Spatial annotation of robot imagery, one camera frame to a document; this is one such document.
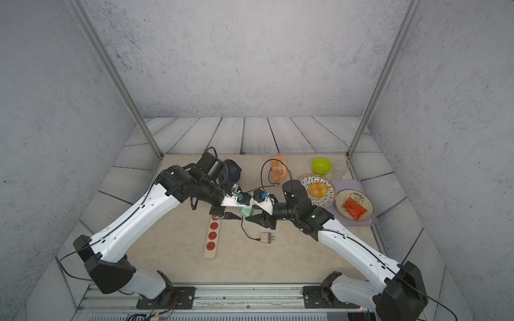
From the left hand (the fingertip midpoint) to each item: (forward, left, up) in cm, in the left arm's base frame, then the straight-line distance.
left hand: (244, 206), depth 67 cm
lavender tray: (+28, -48, -27) cm, 62 cm away
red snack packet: (+13, -49, -25) cm, 57 cm away
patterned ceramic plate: (+17, -38, -25) cm, 48 cm away
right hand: (0, -2, -3) cm, 4 cm away
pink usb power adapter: (0, -7, -26) cm, 27 cm away
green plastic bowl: (+40, -40, -25) cm, 62 cm away
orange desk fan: (+33, -15, -18) cm, 41 cm away
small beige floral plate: (+20, -47, -25) cm, 57 cm away
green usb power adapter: (-2, -1, 0) cm, 2 cm away
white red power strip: (0, +15, -26) cm, 30 cm away
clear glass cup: (+35, -47, -22) cm, 62 cm away
